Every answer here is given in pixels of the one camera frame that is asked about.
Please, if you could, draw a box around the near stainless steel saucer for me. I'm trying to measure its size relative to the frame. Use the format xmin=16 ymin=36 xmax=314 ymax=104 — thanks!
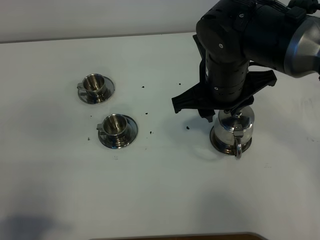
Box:
xmin=98 ymin=114 xmax=138 ymax=149

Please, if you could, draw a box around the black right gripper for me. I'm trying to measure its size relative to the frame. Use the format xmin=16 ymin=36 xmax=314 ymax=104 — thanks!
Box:
xmin=172 ymin=34 xmax=277 ymax=123

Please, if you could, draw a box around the far stainless steel saucer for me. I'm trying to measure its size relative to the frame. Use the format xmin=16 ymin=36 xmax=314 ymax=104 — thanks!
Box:
xmin=77 ymin=76 xmax=115 ymax=105

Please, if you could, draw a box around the far stainless steel teacup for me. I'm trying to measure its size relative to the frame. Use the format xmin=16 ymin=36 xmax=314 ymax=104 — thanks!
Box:
xmin=77 ymin=73 xmax=107 ymax=97

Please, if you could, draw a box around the stainless steel teapot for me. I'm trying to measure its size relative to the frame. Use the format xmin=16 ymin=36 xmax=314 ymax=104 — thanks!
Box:
xmin=210 ymin=106 xmax=255 ymax=160

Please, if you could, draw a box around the stainless steel teacup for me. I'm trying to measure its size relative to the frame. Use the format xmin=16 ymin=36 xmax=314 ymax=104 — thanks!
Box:
xmin=77 ymin=73 xmax=107 ymax=97
xmin=96 ymin=113 xmax=128 ymax=136

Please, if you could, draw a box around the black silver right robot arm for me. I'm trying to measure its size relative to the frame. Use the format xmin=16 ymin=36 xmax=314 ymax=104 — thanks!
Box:
xmin=172 ymin=0 xmax=320 ymax=122

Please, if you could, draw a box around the near stainless steel teacup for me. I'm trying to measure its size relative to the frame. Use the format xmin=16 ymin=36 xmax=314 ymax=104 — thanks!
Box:
xmin=96 ymin=113 xmax=128 ymax=136

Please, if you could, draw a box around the stainless steel saucer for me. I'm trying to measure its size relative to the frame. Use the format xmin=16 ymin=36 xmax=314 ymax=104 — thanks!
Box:
xmin=98 ymin=114 xmax=138 ymax=149
xmin=77 ymin=76 xmax=115 ymax=105

